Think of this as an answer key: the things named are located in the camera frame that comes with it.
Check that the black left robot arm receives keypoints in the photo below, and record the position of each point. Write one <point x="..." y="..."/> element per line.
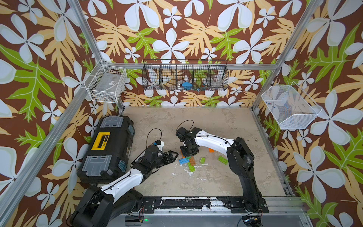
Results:
<point x="96" y="206"/>

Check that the tan brick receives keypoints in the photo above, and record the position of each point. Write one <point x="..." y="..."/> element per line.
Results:
<point x="192" y="161"/>

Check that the white wire basket left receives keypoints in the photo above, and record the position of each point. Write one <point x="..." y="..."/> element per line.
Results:
<point x="105" y="83"/>

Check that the black yellow toolbox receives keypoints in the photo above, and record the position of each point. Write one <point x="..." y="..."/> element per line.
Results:
<point x="108" y="154"/>

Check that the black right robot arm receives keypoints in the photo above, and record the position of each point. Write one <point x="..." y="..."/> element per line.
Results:
<point x="240" y="160"/>

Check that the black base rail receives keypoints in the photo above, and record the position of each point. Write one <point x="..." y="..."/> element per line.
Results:
<point x="235" y="204"/>

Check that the white mesh basket right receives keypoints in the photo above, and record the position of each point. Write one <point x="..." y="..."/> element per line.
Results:
<point x="291" y="107"/>

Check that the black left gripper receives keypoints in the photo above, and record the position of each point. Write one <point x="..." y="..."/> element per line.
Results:
<point x="171" y="159"/>

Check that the black wire basket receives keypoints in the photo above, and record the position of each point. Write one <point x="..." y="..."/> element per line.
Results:
<point x="185" y="75"/>

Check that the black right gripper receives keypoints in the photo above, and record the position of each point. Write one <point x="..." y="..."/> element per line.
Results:
<point x="194" y="152"/>

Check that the blue brick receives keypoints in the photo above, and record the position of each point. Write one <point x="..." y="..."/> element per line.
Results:
<point x="183" y="161"/>

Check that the lime brick front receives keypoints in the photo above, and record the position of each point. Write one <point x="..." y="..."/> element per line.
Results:
<point x="191" y="168"/>

